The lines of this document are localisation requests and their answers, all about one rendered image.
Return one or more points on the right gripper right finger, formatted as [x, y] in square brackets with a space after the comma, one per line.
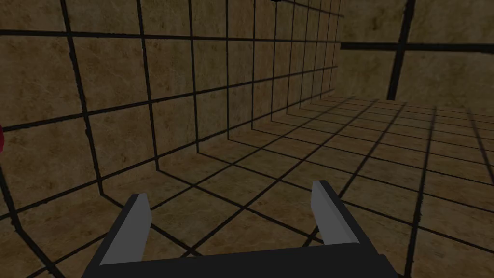
[335, 220]

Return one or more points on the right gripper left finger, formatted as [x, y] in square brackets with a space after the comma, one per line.
[127, 235]

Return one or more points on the red object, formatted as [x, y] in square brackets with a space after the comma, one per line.
[1, 139]

